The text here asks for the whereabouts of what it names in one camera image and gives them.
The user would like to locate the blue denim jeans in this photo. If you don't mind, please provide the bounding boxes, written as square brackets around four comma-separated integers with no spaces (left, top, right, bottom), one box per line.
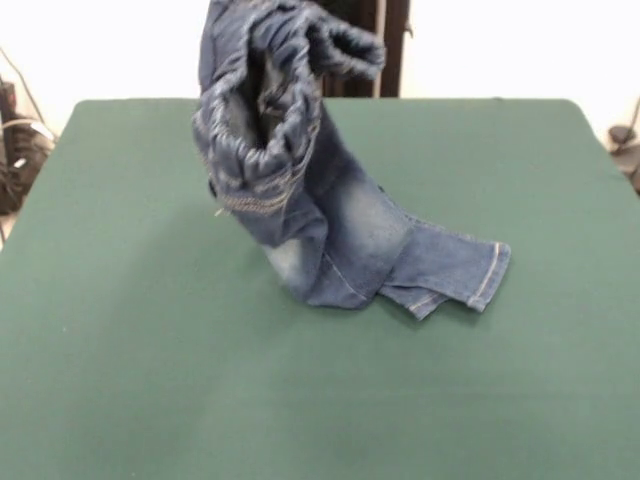
[191,0,514,321]

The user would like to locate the black metal column stand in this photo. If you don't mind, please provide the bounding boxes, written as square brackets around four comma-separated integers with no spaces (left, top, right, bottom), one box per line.
[304,0,416,100]

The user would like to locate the dark green table cloth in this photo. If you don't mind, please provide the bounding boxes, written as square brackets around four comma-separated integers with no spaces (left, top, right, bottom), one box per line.
[0,97,640,480]

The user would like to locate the black round plug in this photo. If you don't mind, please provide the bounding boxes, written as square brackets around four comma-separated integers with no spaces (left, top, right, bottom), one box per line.
[607,124,634,147]

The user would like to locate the black upright power strip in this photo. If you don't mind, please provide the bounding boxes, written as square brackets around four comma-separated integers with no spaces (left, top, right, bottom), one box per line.
[0,79,20,121]

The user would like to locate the black cable bundle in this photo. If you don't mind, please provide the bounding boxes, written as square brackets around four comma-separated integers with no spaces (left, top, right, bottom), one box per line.
[0,115,57,216]

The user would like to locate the white cable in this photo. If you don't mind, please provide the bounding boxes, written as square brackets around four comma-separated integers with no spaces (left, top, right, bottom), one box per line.
[0,115,55,149]

